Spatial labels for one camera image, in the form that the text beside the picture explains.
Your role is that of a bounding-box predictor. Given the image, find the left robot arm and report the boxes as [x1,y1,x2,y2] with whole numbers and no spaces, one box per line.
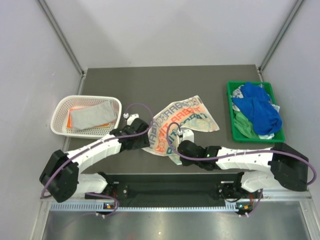
[39,114,150,203]

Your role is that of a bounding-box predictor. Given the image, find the blue patterned towel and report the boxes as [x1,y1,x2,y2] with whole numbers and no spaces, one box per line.
[231,81,283,135]

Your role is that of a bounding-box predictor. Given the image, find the white perforated plastic basket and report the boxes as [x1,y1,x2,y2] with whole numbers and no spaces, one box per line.
[50,95,122,139]

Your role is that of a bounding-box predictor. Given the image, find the grey slotted cable duct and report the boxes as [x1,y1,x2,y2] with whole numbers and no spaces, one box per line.
[50,201,245,213]

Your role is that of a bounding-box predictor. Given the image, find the pink patterned towel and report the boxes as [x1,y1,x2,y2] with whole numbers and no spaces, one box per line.
[69,104,119,128]

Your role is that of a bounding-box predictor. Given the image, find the cream patterned towel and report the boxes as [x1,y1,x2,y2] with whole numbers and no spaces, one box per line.
[143,95,220,166]

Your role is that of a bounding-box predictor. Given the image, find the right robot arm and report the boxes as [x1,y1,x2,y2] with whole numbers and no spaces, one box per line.
[176,129,309,198]

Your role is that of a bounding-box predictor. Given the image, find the white green towel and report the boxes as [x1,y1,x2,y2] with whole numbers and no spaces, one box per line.
[69,101,117,131]

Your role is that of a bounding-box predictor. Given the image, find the green cloth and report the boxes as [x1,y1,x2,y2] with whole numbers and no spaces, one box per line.
[234,111,259,139]

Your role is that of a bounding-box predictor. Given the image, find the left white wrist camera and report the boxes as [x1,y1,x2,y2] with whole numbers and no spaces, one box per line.
[123,113,139,126]

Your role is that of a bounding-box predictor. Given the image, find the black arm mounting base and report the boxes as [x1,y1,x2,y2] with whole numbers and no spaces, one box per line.
[99,173,259,207]

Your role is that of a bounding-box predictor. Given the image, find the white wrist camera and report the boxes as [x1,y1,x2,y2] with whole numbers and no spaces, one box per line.
[177,128,195,145]
[123,113,139,126]

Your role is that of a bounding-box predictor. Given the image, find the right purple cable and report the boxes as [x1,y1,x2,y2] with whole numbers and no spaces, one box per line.
[166,122,317,217]

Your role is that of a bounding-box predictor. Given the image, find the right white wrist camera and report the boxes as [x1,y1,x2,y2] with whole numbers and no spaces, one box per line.
[177,128,195,145]

